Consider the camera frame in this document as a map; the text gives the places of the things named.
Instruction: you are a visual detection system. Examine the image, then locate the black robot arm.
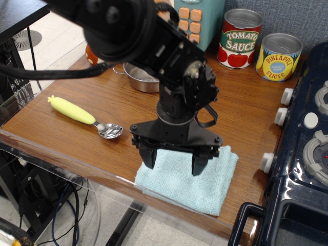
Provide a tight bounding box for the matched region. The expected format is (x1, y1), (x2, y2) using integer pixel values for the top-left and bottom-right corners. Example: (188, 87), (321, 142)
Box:
(48, 1), (222, 176)

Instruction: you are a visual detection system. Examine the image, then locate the white stove knob middle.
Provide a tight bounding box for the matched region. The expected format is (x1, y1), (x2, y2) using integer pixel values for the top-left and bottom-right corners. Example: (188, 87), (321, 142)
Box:
(274, 108), (288, 127)

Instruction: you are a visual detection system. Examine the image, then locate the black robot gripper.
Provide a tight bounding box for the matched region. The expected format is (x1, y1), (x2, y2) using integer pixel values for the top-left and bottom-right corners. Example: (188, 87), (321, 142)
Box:
(130, 64), (222, 176)

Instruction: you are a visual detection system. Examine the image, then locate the black desk at left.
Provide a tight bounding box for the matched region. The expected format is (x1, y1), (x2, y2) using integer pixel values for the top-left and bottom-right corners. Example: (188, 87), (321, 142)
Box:
(0, 0), (51, 103)

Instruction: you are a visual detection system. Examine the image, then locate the white stove knob front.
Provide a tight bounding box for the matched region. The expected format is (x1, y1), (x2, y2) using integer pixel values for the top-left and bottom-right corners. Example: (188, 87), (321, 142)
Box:
(259, 153), (275, 174)

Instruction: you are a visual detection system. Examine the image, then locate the dark blue toy stove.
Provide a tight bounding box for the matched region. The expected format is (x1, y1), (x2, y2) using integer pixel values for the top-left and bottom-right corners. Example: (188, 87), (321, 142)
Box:
(229, 43), (327, 245)

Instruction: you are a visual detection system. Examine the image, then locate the pineapple slices can yellow label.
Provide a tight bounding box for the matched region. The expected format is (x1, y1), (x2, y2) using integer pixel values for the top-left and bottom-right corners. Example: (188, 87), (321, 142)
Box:
(256, 33), (303, 82)

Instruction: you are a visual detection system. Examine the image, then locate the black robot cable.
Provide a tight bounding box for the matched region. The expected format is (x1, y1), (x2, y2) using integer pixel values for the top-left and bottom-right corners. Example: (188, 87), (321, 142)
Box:
(0, 61), (115, 80)

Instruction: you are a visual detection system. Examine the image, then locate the spoon with yellow-green handle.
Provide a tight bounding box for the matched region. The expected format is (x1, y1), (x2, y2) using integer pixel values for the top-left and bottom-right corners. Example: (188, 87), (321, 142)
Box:
(47, 95), (123, 139)

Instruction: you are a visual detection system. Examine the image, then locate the tomato sauce can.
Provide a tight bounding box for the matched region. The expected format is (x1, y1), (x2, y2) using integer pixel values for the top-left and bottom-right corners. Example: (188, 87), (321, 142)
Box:
(217, 8), (263, 69)

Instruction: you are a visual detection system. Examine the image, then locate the white stove knob rear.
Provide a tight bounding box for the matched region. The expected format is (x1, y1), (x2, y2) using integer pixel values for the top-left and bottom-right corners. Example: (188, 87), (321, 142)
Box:
(280, 88), (294, 106)

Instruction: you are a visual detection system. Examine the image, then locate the black cable under table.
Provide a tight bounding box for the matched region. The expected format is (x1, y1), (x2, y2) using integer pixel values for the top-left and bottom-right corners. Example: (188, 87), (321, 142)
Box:
(35, 179), (90, 246)

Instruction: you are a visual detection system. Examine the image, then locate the plush mushroom toy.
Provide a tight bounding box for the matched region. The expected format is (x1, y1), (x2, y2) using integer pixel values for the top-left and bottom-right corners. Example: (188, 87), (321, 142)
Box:
(85, 44), (104, 65)

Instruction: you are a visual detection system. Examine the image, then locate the white stove knob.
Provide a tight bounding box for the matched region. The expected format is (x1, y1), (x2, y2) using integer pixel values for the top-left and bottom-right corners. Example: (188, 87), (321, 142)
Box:
(274, 108), (288, 127)
(280, 88), (294, 106)
(259, 153), (275, 174)

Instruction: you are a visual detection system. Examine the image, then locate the small stainless steel pot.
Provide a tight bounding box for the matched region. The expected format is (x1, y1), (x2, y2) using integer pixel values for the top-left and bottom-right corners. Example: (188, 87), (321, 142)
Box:
(113, 63), (159, 93)

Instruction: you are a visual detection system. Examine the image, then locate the blue cable under table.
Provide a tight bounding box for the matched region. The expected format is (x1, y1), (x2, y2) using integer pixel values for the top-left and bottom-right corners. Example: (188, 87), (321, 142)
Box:
(51, 183), (80, 246)

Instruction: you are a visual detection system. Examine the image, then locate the toy microwave oven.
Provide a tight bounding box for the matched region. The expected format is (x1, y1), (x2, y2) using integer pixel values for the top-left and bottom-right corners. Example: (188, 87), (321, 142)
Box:
(153, 0), (226, 52)

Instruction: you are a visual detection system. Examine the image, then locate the light blue towel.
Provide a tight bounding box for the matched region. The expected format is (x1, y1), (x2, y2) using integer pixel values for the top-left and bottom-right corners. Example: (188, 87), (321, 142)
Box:
(134, 146), (239, 216)

